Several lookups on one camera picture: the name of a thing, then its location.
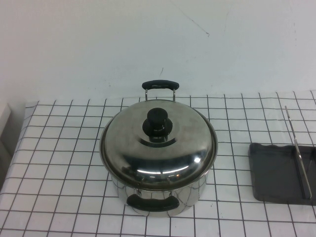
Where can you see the dark grey tray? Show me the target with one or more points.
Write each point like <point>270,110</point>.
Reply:
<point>271,172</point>

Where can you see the white black-grid tablecloth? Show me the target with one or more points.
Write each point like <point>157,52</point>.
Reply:
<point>61,172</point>

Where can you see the stainless steel lid black knob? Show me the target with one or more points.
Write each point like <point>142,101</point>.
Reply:
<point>172,153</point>

